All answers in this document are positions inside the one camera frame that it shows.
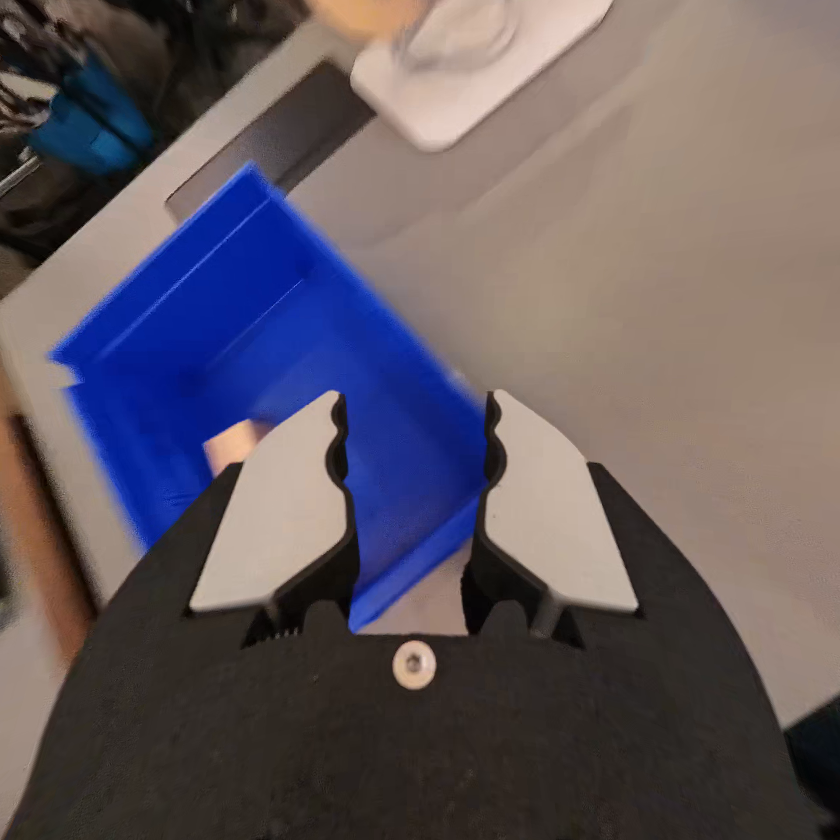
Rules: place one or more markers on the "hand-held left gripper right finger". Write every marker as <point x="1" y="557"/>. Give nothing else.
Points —
<point x="558" y="525"/>

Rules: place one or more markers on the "wooden cube with blue stripe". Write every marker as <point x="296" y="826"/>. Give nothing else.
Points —
<point x="229" y="446"/>

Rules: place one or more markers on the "blue plastic bin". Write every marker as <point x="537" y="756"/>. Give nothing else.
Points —
<point x="262" y="315"/>

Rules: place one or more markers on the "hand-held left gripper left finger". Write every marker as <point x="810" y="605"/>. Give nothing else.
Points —
<point x="282" y="512"/>

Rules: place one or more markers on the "wood and white document stand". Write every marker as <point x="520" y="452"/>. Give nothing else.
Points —
<point x="472" y="98"/>

